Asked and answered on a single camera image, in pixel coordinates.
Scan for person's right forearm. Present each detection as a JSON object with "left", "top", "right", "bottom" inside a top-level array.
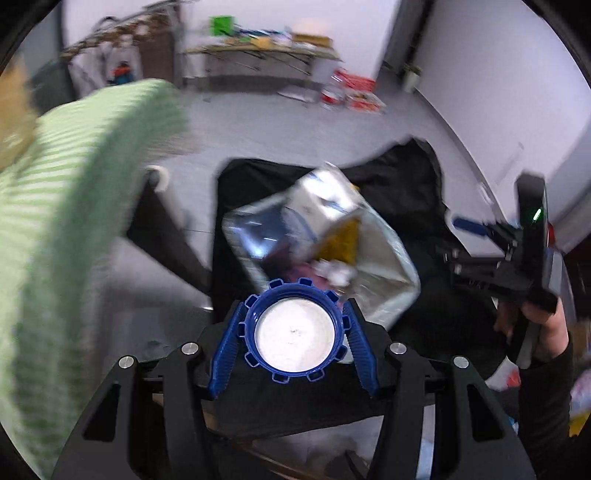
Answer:
[{"left": 517, "top": 342, "right": 575, "bottom": 480}]

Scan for potted plant in white pot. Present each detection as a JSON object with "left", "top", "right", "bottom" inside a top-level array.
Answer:
[{"left": 402, "top": 62, "right": 423, "bottom": 93}]

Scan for blue and orange vacuum cleaner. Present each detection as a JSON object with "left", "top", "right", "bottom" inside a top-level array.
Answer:
[{"left": 111, "top": 60, "right": 134, "bottom": 86}]

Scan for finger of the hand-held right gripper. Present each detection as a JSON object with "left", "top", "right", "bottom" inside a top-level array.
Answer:
[
  {"left": 452, "top": 216, "right": 519, "bottom": 251},
  {"left": 436, "top": 247, "right": 513, "bottom": 288}
]

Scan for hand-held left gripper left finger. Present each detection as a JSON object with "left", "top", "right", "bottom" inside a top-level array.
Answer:
[{"left": 51, "top": 300, "right": 247, "bottom": 480}]

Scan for person's right hand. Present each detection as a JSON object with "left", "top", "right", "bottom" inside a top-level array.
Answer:
[{"left": 493, "top": 295, "right": 573, "bottom": 367}]

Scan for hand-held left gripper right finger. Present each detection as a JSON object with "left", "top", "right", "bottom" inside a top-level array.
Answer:
[{"left": 341, "top": 298, "right": 536, "bottom": 480}]

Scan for clothes drying rack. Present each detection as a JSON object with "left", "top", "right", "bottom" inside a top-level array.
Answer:
[{"left": 60, "top": 0, "right": 185, "bottom": 88}]

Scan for folding table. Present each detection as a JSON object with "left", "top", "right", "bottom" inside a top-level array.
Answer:
[{"left": 182, "top": 30, "right": 342, "bottom": 93}]

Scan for blue ridged lid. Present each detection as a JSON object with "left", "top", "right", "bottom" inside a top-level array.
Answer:
[{"left": 238, "top": 278, "right": 348, "bottom": 384}]

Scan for red boxes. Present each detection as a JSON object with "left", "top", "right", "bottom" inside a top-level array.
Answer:
[{"left": 321, "top": 69, "right": 386, "bottom": 112}]

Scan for black trash bag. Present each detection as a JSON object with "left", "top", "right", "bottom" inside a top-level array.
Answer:
[{"left": 210, "top": 138, "right": 522, "bottom": 439}]

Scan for silver foil bag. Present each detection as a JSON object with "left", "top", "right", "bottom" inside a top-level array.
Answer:
[{"left": 222, "top": 161, "right": 421, "bottom": 330}]

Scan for brown cabinet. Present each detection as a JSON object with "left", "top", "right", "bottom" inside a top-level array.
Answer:
[{"left": 139, "top": 28, "right": 176, "bottom": 88}]

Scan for green checked tablecloth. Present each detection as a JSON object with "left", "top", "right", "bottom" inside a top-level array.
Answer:
[{"left": 0, "top": 79, "right": 190, "bottom": 478}]

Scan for green paper bag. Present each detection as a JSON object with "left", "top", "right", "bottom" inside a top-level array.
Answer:
[{"left": 210, "top": 15, "right": 236, "bottom": 38}]

